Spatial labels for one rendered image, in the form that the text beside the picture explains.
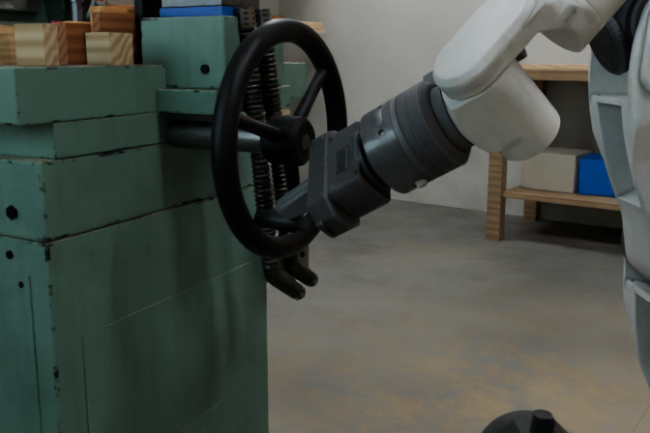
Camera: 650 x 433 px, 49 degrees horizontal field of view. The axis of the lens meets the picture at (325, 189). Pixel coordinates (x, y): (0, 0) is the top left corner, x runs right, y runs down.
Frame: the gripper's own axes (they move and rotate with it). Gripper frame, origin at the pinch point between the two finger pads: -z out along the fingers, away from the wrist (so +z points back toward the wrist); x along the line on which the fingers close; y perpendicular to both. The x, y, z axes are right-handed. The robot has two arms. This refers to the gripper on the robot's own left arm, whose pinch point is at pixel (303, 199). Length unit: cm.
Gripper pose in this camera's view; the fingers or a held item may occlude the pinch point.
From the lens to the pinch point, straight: 75.8
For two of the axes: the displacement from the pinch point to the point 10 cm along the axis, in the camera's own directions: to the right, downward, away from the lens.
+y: -6.4, -5.2, -5.7
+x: 0.2, -7.5, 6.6
